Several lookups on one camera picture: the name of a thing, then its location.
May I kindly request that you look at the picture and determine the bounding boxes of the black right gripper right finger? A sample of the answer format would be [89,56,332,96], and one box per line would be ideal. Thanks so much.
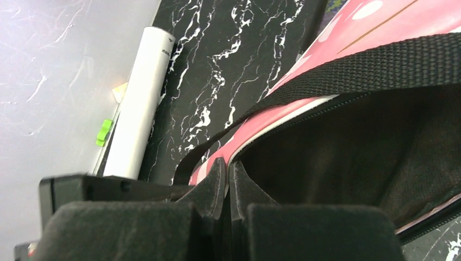
[228,161,277,260]

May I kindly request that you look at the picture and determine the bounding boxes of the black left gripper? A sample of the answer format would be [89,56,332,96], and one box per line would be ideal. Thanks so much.
[14,173,195,261]

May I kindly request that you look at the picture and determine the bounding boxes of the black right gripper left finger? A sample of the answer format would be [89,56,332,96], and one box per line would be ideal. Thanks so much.
[177,158,227,260]

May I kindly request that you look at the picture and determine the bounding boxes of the white shuttlecock tube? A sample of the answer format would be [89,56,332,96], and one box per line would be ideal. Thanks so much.
[103,27,175,179]

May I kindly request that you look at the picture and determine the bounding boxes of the pink racket bag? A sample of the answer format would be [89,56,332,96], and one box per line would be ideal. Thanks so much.
[173,1,460,248]

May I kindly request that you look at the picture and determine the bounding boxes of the green clip on rail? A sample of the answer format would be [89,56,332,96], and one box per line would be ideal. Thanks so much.
[96,119,113,147]

